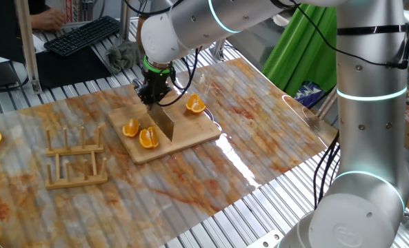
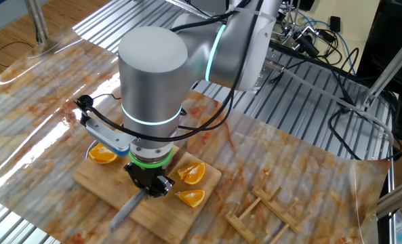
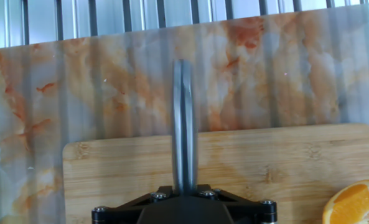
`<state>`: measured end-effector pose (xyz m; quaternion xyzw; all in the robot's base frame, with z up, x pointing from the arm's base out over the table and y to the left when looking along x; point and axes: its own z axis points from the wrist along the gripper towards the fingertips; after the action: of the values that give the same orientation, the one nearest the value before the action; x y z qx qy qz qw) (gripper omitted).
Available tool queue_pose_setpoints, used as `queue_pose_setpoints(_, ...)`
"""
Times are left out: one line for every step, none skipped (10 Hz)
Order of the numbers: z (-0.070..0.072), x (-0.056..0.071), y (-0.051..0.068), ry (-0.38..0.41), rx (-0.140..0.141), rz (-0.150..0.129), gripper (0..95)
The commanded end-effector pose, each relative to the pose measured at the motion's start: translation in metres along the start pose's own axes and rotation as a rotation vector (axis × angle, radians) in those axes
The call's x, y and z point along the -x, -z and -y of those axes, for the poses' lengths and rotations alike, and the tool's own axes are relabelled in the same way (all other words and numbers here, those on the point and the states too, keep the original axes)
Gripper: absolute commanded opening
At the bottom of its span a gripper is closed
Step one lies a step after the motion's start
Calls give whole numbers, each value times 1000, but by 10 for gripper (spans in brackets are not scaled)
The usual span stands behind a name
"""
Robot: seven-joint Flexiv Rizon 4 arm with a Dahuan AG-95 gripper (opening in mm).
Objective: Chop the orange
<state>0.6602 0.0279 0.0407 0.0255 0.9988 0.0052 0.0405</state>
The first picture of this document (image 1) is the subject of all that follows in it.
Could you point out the marble pattern plastic mat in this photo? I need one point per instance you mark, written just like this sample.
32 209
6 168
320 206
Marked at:
190 193

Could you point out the bare person hand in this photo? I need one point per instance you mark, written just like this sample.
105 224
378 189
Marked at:
49 19

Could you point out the black desk pad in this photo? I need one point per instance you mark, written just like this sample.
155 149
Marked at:
69 69

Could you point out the green fabric curtain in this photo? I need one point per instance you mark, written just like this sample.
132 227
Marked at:
304 51

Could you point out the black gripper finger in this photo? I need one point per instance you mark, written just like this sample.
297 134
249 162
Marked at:
146 103
157 102

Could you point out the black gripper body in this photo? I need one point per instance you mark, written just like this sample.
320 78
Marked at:
154 87

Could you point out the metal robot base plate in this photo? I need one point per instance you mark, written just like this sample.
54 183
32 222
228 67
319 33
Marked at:
264 241

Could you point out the blue patterned bag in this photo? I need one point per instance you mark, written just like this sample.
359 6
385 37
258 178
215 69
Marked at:
309 94

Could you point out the white paper sheet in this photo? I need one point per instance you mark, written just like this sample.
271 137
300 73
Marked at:
38 43

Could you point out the black computer keyboard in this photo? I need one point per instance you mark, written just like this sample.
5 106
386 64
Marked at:
83 34

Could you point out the cut orange piece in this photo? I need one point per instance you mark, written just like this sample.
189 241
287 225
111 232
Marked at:
195 104
130 128
149 138

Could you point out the grey crumpled cloth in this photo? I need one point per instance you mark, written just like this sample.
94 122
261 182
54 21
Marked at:
121 56

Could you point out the steel cleaver knife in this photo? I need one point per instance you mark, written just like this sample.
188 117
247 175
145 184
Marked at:
162 122

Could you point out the wooden peg rack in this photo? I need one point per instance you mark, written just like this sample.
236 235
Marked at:
73 149

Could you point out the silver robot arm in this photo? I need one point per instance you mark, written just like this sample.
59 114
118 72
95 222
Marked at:
373 137

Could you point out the black monitor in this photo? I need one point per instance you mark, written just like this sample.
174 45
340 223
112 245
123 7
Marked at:
0 27

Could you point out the bamboo cutting board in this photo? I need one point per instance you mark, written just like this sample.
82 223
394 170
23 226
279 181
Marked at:
197 131

